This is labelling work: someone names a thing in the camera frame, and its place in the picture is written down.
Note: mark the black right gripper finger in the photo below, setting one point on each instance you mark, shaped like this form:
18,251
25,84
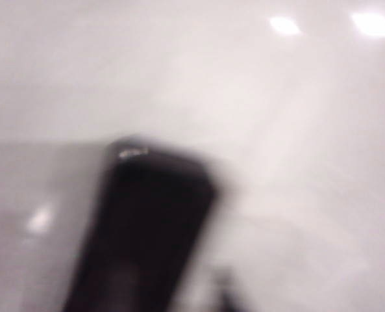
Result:
226,295

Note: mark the black magnetic whiteboard eraser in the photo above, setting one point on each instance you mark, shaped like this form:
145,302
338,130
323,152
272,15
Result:
146,227

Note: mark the white glossy whiteboard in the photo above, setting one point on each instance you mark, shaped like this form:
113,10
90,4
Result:
276,97

